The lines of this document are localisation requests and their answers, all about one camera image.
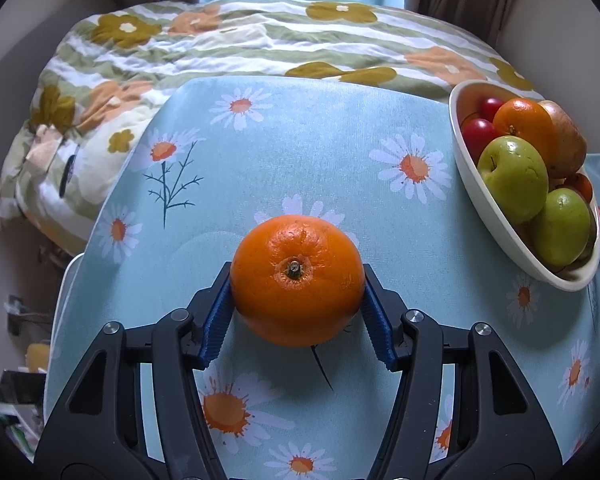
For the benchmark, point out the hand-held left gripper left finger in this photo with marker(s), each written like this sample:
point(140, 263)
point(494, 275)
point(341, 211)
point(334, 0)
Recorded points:
point(217, 320)

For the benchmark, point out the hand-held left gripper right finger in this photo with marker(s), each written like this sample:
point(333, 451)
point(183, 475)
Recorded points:
point(377, 325)

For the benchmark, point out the green apple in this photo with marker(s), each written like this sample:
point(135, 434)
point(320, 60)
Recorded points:
point(562, 227)
point(512, 180)

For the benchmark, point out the orange with stem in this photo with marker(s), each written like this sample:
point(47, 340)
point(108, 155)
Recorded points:
point(300, 250)

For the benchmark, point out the yellow cartoon bowl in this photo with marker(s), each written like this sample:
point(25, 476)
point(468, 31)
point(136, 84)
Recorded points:
point(480, 210)

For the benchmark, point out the red cherry tomato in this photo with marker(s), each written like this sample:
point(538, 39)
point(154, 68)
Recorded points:
point(491, 107)
point(477, 136)

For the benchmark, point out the yellow-brown apple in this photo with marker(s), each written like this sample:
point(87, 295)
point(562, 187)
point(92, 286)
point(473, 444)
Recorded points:
point(566, 142)

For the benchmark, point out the blue daisy tablecloth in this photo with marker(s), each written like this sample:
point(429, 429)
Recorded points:
point(330, 160)

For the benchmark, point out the grey plug socket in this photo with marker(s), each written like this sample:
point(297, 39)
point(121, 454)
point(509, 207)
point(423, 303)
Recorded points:
point(20, 310)

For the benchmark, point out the pink cloth piece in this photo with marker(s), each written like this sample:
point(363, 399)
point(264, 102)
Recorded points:
point(45, 141)

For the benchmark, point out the floral striped blanket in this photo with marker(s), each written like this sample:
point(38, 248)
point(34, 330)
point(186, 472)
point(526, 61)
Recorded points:
point(230, 40)

